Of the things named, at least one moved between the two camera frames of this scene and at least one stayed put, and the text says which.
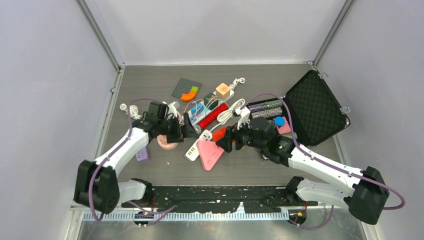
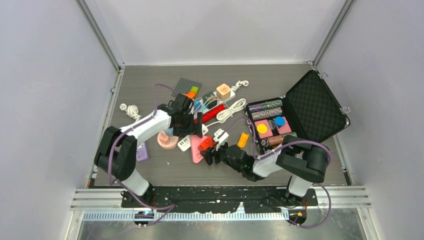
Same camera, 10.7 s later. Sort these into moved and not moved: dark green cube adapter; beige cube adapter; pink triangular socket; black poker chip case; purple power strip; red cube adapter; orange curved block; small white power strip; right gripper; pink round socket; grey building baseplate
Moved: pink triangular socket; small white power strip; red cube adapter; right gripper
Not moved: dark green cube adapter; orange curved block; pink round socket; beige cube adapter; purple power strip; black poker chip case; grey building baseplate
